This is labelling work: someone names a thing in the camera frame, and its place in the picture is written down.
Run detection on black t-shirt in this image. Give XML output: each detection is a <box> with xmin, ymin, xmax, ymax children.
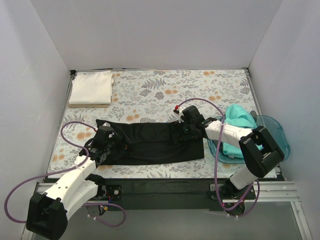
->
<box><xmin>96</xmin><ymin>119</ymin><xmax>204</xmax><ymax>166</ymax></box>

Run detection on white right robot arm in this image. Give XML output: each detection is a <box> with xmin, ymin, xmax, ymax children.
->
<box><xmin>173</xmin><ymin>104</ymin><xmax>291</xmax><ymax>200</ymax></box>

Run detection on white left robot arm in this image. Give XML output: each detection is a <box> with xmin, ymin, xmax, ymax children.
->
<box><xmin>26</xmin><ymin>126</ymin><xmax>131</xmax><ymax>240</ymax></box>

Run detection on teal t-shirt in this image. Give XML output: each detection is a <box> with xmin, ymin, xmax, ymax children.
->
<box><xmin>221</xmin><ymin>104</ymin><xmax>257</xmax><ymax>159</ymax></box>

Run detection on floral patterned table mat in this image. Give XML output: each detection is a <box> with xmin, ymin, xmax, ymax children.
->
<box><xmin>47</xmin><ymin>69</ymin><xmax>257</xmax><ymax>177</ymax></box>

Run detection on brown cardboard board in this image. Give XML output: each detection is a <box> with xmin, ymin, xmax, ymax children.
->
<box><xmin>66</xmin><ymin>103</ymin><xmax>110</xmax><ymax>108</ymax></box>

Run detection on folded white t-shirt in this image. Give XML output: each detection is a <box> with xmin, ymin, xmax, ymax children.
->
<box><xmin>68</xmin><ymin>70</ymin><xmax>114</xmax><ymax>105</ymax></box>

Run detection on teal plastic basket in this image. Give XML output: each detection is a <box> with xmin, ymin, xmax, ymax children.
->
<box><xmin>218</xmin><ymin>111</ymin><xmax>291</xmax><ymax>165</ymax></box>

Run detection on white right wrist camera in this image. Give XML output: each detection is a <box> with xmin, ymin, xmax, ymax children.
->
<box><xmin>173</xmin><ymin>105</ymin><xmax>185</xmax><ymax>123</ymax></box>

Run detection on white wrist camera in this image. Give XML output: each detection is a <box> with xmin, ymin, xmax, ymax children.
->
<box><xmin>173</xmin><ymin>105</ymin><xmax>185</xmax><ymax>123</ymax></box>
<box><xmin>102</xmin><ymin>122</ymin><xmax>111</xmax><ymax>127</ymax></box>

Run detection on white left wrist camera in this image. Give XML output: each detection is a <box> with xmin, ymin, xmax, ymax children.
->
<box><xmin>102</xmin><ymin>122</ymin><xmax>111</xmax><ymax>127</ymax></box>

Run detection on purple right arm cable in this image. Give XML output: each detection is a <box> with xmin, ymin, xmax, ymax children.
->
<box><xmin>174</xmin><ymin>97</ymin><xmax>261</xmax><ymax>217</ymax></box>

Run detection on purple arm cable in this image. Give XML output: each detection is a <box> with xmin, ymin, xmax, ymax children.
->
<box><xmin>174</xmin><ymin>97</ymin><xmax>261</xmax><ymax>217</ymax></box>
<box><xmin>4</xmin><ymin>121</ymin><xmax>126</xmax><ymax>228</ymax></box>

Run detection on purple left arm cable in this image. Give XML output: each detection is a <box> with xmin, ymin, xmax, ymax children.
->
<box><xmin>4</xmin><ymin>121</ymin><xmax>126</xmax><ymax>228</ymax></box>

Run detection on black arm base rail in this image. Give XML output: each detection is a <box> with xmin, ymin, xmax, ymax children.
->
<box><xmin>84</xmin><ymin>177</ymin><xmax>257</xmax><ymax>213</ymax></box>

